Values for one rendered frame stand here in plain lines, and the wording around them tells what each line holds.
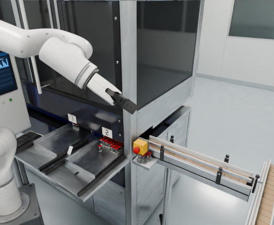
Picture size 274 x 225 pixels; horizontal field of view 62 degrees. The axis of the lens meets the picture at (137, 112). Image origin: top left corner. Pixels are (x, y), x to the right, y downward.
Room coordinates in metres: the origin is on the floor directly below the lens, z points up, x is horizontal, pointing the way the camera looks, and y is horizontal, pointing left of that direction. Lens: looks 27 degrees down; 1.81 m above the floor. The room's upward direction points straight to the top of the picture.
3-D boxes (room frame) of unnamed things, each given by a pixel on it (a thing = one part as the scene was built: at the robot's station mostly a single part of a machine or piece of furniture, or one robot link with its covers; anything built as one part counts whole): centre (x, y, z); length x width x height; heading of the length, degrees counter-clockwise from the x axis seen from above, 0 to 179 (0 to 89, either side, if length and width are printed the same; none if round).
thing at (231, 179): (1.10, -0.34, 0.92); 0.69 x 0.16 x 0.16; 55
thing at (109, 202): (2.16, 0.60, 0.44); 2.06 x 1.00 x 0.88; 55
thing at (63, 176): (1.24, 0.43, 0.87); 0.70 x 0.48 x 0.02; 55
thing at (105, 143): (1.29, 0.19, 0.91); 0.18 x 0.02 x 0.05; 55
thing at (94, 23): (1.33, 0.26, 1.51); 0.43 x 0.01 x 0.59; 55
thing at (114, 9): (1.21, 0.11, 1.40); 0.04 x 0.01 x 0.80; 55
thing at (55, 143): (1.39, 0.53, 0.90); 0.34 x 0.26 x 0.04; 145
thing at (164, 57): (1.57, -0.24, 1.51); 0.85 x 0.01 x 0.59; 145
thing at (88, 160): (1.20, 0.25, 0.90); 0.34 x 0.26 x 0.04; 145
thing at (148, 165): (1.18, -0.06, 0.87); 0.14 x 0.13 x 0.02; 145
